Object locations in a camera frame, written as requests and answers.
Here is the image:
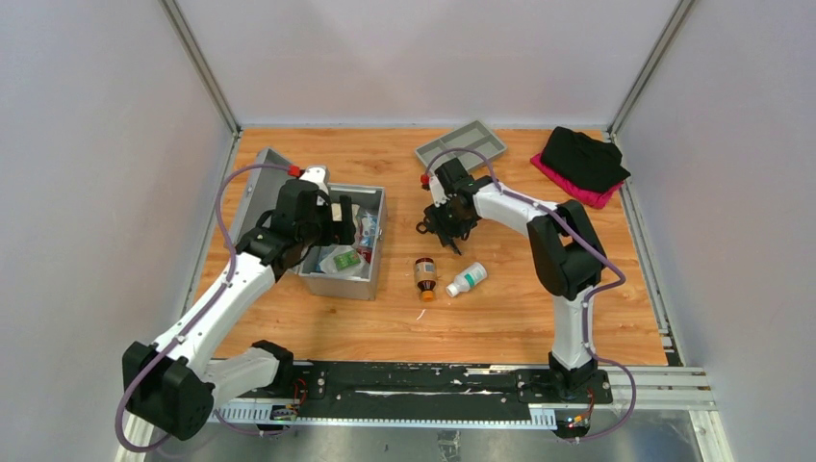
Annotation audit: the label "pink folded cloth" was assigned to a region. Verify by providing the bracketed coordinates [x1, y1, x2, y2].
[529, 153, 624, 210]

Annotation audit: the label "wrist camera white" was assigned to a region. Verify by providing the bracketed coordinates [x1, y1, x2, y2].
[428, 176, 447, 207]
[299, 166, 330, 194]

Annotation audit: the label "purple cable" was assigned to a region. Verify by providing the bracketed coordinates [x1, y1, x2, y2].
[114, 164, 302, 455]
[419, 147, 639, 443]

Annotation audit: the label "brown medicine bottle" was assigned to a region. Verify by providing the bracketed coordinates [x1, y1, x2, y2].
[414, 257, 437, 302]

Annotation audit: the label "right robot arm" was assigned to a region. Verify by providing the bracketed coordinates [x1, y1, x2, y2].
[417, 159, 605, 402]

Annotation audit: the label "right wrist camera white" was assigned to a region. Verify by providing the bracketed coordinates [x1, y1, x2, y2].
[428, 176, 447, 207]

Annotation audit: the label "grey metal case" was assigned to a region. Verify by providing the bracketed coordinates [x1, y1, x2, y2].
[230, 168, 388, 300]

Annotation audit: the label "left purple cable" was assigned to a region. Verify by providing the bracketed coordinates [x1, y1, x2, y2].
[114, 164, 302, 455]

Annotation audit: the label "small green packet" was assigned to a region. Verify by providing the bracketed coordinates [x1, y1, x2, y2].
[332, 249, 362, 271]

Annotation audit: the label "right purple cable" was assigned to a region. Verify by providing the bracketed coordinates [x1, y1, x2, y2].
[419, 147, 639, 443]

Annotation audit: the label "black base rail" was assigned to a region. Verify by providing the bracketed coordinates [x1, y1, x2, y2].
[219, 361, 613, 429]

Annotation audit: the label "white medicine bottle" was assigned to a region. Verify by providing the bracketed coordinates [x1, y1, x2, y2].
[446, 263, 488, 297]

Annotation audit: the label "black handled scissors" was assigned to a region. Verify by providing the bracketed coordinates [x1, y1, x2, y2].
[415, 217, 462, 255]

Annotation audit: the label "teal blue sachet pack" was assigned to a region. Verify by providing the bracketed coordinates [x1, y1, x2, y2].
[357, 209, 379, 248]

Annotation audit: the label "black folded cloth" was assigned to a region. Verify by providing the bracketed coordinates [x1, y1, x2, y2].
[539, 126, 631, 193]

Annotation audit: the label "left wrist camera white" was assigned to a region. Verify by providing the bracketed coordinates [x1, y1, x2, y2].
[299, 166, 330, 194]

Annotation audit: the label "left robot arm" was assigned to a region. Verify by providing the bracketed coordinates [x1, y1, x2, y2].
[115, 179, 356, 441]

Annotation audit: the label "grey divider tray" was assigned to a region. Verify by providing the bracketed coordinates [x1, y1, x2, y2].
[414, 120, 508, 173]

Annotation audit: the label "white gauze packet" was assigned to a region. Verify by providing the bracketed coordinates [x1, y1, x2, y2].
[316, 245, 370, 277]

